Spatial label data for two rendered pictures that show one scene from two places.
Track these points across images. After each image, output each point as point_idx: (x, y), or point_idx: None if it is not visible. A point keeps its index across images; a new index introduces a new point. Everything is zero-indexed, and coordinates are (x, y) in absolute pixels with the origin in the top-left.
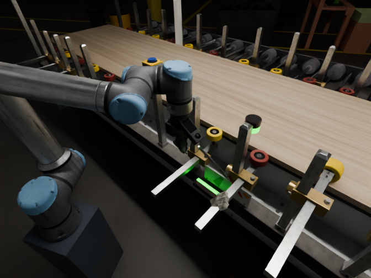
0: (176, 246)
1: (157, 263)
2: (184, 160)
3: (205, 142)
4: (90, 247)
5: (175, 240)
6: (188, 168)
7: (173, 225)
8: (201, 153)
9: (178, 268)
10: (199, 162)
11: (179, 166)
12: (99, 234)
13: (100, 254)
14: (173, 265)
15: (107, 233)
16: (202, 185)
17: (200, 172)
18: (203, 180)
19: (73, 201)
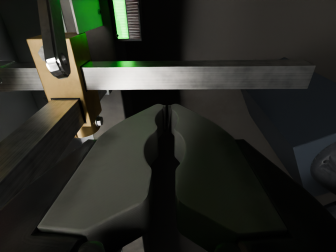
0: (184, 28)
1: (221, 31)
2: (109, 111)
3: (18, 117)
4: (316, 102)
5: (180, 37)
6: (145, 65)
7: (166, 56)
8: (54, 79)
9: (206, 0)
10: (87, 60)
11: (128, 108)
12: (293, 111)
13: (291, 90)
14: (208, 10)
15: (270, 106)
16: (127, 7)
17: (100, 47)
18: (111, 20)
19: (304, 180)
